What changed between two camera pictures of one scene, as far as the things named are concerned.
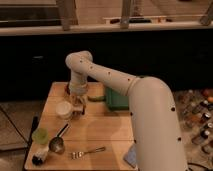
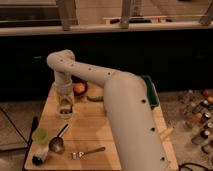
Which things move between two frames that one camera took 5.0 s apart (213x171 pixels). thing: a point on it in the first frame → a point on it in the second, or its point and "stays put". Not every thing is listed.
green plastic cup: [40, 136] stays put
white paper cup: [63, 110] stays put
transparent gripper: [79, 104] → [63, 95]
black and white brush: [39, 157] stays put
